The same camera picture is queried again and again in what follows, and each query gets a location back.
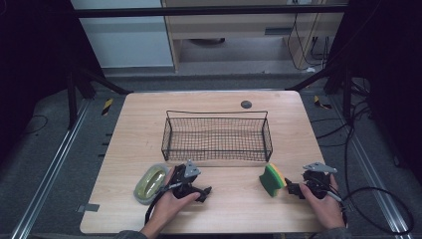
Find black metal stand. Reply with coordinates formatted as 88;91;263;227
65;66;133;130
287;63;353;119

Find thin black floor cable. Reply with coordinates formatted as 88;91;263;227
23;114;50;135

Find light wooden desk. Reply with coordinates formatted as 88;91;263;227
161;0;349;73

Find aluminium floor rail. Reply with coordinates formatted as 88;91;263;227
327;96;414;239
9;99;93;239

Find hand-held gripper cable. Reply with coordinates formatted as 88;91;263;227
317;178;415;235
144;180;187;225

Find green and yellow sponge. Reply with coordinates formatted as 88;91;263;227
259;162;288;198

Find white cabinet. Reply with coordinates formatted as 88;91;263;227
70;0;175;69

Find right hand-held gripper cable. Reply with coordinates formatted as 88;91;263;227
317;178;415;235

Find black hanging cables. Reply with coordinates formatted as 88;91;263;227
287;13;332;73

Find black wire mesh basket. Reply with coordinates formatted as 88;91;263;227
160;110;274;163

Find black floor cables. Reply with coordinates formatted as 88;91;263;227
310;79;374;197

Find clear oval dish green soap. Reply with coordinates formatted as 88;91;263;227
133;163;169;206

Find black curtain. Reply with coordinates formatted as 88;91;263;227
331;0;422;183
0;0;104;163

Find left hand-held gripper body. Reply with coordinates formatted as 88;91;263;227
170;159;203;200

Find left hand-held gripper cable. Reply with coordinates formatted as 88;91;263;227
144;180;187;225

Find grey tape piece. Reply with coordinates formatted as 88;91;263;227
77;203;101;213

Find yellow and black tape strip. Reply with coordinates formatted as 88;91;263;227
313;95;332;111
101;98;114;117

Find person's left hand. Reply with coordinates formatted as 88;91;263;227
140;166;202;233

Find person's right hand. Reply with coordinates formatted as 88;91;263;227
299;174;346;231

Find black horizontal frame bar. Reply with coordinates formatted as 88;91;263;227
74;4;347;19

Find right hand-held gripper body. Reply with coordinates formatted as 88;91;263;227
298;161;337;199

